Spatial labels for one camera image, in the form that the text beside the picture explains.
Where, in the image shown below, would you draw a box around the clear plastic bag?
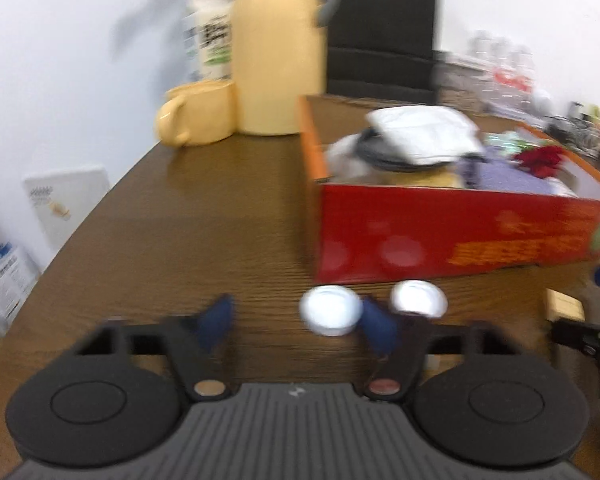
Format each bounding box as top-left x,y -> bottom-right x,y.
485,130 -> 533,156

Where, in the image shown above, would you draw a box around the clear water bottle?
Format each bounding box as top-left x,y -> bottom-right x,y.
512,45 -> 538,105
471,31 -> 497,63
491,37 -> 518,103

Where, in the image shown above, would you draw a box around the yellow mug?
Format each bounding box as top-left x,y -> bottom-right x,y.
154,80 -> 237,148

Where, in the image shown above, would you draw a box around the small wooden block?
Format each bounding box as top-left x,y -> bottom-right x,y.
545,288 -> 586,322

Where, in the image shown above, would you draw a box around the white cloth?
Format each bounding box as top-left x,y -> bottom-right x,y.
366,105 -> 486,167

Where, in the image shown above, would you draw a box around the white drink carton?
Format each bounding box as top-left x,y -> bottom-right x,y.
182,0 -> 236,83

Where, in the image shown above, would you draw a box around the tangle of charger cables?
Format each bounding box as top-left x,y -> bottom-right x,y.
547,102 -> 600,157

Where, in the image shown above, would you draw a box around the yellow plush toy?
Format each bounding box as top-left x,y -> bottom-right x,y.
380,165 -> 468,190

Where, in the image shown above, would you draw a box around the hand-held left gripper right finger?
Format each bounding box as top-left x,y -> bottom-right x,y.
360,297 -> 523,403

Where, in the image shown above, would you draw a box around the white leaflet on wall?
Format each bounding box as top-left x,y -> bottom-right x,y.
22,164 -> 112,253

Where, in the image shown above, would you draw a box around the red artificial rose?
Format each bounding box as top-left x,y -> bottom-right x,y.
514,144 -> 566,180

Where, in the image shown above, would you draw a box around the clear lidded food container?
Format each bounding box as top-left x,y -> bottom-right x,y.
437,52 -> 496,113

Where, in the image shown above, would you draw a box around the black paper bag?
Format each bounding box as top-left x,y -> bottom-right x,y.
307,0 -> 446,106

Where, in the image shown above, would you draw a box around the red cardboard box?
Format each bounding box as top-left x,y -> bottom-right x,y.
297,94 -> 600,286

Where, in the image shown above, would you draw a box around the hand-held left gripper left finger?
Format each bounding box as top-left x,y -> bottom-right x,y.
77,294 -> 236,403

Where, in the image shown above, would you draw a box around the yellow thermos jug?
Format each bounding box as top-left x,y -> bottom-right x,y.
230,0 -> 348,137

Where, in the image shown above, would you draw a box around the blue and white boxes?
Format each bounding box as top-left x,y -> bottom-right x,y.
0,242 -> 42,332

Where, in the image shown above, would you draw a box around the white bottle cap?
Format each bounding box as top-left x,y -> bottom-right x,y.
300,285 -> 363,337
390,280 -> 448,318

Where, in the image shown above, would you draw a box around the purple cloth pouch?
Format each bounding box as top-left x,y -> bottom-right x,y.
460,157 -> 578,196

